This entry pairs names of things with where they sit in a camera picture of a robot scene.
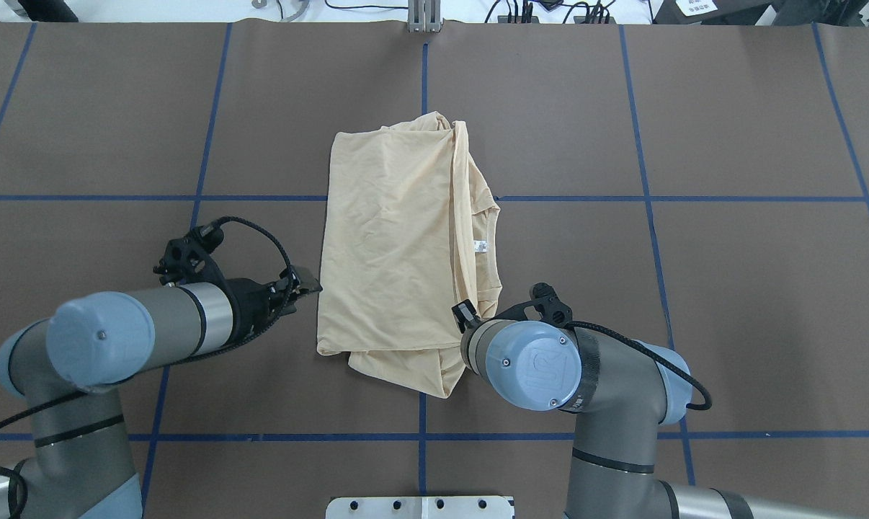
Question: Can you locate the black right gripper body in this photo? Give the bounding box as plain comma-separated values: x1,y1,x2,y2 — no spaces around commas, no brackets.
452,283,574,333

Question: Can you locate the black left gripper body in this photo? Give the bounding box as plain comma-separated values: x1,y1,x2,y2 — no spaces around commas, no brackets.
153,223,302,346

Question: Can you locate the beige long-sleeve printed shirt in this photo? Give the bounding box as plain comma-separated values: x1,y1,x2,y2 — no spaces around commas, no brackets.
316,112,502,399

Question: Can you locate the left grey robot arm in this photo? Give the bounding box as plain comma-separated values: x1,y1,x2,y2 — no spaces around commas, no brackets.
0,216,322,518

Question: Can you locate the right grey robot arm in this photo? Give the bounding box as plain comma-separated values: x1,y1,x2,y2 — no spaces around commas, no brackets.
450,283,860,518

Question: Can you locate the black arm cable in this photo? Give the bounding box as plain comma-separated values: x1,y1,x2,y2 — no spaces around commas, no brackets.
564,321,715,412

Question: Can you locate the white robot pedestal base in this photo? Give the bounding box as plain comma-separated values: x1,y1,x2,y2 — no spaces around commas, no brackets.
325,495,516,518

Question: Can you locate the aluminium frame post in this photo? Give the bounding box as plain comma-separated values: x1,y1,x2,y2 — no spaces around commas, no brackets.
407,0,443,34

